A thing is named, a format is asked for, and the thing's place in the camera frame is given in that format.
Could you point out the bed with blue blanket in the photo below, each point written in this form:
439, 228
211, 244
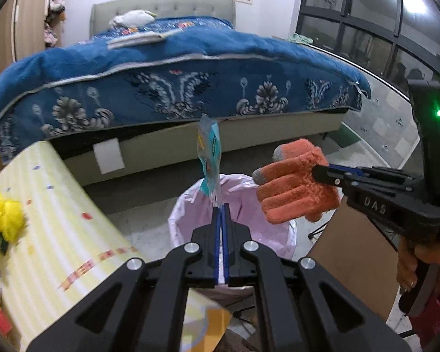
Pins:
168, 73

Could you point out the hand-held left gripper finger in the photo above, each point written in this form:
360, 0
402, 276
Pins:
226, 238
217, 238

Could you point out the wooden wardrobe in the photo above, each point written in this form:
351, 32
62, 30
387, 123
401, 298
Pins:
18, 14

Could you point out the yellow plush toy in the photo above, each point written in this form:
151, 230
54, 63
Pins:
3, 216

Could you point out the blue snack wrapper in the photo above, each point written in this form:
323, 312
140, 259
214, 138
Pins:
209, 154

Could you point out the white paper sheet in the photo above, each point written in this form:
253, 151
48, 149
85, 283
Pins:
109, 156

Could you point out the bin with pink bag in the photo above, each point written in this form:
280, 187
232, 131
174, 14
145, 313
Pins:
242, 201

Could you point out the brown cardboard box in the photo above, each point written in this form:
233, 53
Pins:
352, 260

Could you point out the dark glass window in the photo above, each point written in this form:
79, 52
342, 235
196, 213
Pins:
370, 14

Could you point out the white pillow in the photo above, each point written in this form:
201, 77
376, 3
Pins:
132, 18

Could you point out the pink hanging clothes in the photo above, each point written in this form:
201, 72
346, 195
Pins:
54, 0

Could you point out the green board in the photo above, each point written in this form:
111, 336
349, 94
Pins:
349, 136

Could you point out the light green cloth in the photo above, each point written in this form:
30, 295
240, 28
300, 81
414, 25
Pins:
300, 39

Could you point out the yellow glossy packet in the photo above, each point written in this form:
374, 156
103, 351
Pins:
205, 319

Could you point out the yellow striped tablecloth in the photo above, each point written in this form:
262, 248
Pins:
58, 220

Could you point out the orange knit glove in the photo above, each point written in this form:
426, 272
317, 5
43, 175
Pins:
293, 187

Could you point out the person's right hand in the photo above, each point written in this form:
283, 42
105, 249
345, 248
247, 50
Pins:
407, 264

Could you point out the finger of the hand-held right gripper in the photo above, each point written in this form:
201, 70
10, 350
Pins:
374, 171
326, 176

